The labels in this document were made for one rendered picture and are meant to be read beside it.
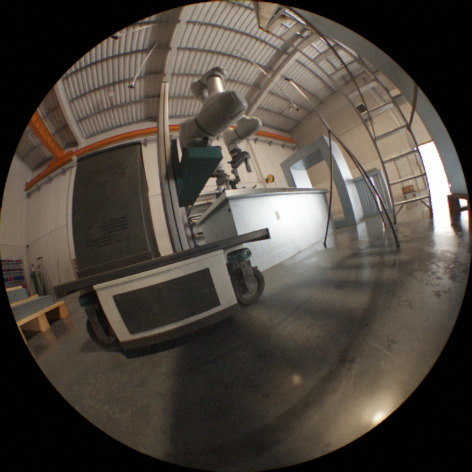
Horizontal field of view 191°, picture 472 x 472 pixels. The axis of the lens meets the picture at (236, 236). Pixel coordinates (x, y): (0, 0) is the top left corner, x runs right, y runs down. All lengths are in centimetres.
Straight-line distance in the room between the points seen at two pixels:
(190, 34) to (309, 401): 816
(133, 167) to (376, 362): 93
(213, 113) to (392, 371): 92
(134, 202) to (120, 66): 786
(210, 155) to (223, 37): 766
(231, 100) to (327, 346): 85
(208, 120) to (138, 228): 51
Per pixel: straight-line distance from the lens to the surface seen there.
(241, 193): 104
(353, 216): 244
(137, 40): 797
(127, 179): 62
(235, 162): 93
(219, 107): 65
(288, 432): 32
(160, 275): 45
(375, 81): 171
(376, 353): 41
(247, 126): 95
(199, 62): 812
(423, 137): 1099
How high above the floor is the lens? 32
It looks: level
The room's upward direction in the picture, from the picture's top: 15 degrees counter-clockwise
